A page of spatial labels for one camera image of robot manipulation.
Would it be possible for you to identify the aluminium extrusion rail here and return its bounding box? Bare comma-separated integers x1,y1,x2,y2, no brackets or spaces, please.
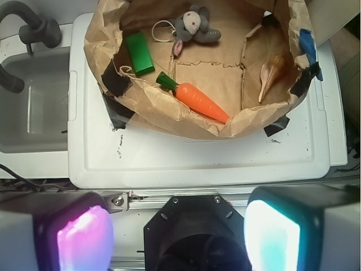
98,186,254,213

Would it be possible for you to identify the grey sink basin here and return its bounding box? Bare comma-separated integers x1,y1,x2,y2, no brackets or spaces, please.
1,47,70,154

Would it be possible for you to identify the crumpled brown paper bag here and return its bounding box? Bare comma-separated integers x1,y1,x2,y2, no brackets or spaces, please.
84,1,313,140

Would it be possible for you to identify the green rectangular block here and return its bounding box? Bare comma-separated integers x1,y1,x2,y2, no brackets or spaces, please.
125,32,155,76

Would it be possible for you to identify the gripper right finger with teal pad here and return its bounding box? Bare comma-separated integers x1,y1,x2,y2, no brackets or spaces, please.
244,185,360,270

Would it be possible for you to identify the beige spiral seashell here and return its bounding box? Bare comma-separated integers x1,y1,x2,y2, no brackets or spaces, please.
258,54,287,103

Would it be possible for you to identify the white plastic tray lid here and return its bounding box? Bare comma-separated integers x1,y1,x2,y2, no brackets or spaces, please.
68,14,331,190

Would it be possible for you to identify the black octagonal mount plate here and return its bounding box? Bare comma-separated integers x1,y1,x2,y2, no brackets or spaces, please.
143,199,252,270

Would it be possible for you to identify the orange toy carrot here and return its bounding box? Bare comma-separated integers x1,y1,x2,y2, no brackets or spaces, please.
156,72,230,124

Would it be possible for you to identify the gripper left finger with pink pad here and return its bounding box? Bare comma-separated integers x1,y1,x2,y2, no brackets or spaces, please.
1,192,114,270

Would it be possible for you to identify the black cable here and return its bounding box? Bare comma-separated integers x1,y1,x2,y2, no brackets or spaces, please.
0,163,74,193

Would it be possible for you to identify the grey plush mouse toy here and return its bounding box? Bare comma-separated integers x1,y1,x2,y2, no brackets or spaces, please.
171,5,221,57

